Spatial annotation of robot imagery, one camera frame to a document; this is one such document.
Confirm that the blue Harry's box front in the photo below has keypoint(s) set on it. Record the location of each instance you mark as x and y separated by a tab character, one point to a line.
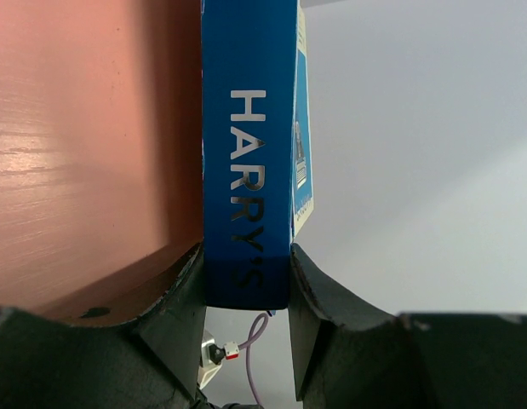
248	73

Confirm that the blue Harry's razor box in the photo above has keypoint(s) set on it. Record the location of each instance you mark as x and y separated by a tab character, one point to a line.
302	185

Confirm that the pink three-tier shelf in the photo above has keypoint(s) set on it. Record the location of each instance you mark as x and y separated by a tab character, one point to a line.
100	157

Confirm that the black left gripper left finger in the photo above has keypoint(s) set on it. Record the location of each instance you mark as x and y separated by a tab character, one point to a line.
150	361

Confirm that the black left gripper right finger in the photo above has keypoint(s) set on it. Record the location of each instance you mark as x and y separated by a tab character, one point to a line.
348	353

